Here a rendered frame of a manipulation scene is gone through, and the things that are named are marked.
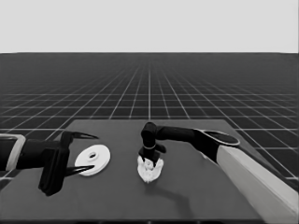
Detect white round pinned carrier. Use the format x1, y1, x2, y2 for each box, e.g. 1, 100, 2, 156
136, 155, 165, 184

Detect large thick white disc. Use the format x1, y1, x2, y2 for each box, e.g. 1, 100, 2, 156
74, 144, 111, 177

